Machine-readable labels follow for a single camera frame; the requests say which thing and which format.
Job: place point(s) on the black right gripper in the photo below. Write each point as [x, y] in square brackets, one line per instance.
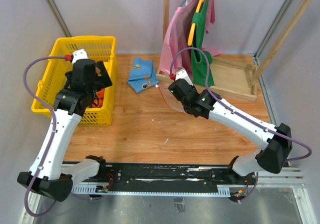
[192, 86]

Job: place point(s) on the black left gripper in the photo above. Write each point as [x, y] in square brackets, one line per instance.
[103, 80]

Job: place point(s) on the clear zip bag orange zipper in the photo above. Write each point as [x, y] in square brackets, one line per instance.
[169, 99]

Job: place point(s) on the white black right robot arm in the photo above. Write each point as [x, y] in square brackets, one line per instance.
[273, 142]

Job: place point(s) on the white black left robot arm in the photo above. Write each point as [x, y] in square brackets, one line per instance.
[46, 176]

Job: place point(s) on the yellow plastic basket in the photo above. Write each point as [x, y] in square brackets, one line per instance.
[98, 48]

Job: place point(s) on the green hanging shirt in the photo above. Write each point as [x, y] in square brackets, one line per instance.
[199, 67]

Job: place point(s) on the blue cartoon print cloth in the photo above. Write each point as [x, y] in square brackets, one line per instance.
[142, 75]

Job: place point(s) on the pink hanging shirt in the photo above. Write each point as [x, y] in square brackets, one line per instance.
[177, 34]

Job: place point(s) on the yellow clothes hanger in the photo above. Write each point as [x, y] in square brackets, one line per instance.
[198, 23]

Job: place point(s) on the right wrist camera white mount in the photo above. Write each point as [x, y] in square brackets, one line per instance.
[181, 75]

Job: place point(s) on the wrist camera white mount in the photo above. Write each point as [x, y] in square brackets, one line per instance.
[181, 75]
[77, 55]

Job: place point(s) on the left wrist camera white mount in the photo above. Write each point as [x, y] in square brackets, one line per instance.
[77, 55]

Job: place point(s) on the wooden clothes rack frame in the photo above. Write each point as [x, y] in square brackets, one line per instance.
[238, 32]

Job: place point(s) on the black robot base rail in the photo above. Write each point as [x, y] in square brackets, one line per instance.
[176, 180]

